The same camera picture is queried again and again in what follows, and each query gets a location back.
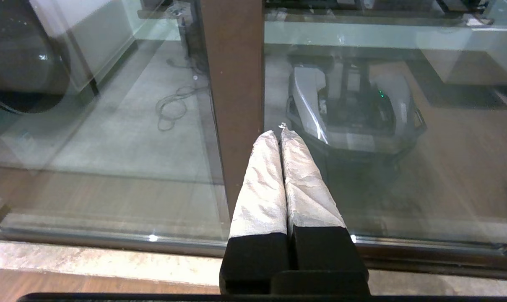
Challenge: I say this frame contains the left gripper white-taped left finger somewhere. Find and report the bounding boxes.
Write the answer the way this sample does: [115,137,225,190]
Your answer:
[219,130,291,293]

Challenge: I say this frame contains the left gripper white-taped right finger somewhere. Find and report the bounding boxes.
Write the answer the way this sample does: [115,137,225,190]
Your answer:
[278,122,369,274]

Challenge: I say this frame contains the brown-framed sliding glass door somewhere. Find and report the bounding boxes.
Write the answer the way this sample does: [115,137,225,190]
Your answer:
[178,0,507,279]

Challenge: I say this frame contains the brown-framed fixed glass panel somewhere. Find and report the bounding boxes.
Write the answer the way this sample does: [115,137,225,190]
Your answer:
[0,0,265,257]

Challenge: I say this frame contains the dark front-load washing machine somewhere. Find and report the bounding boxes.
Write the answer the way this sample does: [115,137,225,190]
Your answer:
[0,0,72,115]

